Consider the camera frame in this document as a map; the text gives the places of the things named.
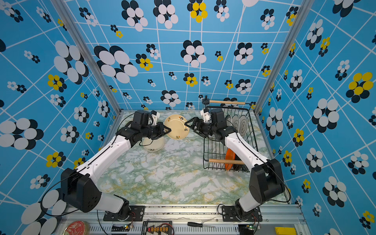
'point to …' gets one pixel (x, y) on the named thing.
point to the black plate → (240, 167)
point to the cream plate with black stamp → (176, 123)
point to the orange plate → (229, 155)
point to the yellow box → (285, 230)
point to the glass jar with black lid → (205, 101)
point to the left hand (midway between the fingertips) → (173, 128)
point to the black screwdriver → (199, 224)
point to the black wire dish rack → (216, 155)
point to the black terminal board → (157, 227)
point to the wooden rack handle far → (226, 102)
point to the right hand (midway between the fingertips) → (191, 126)
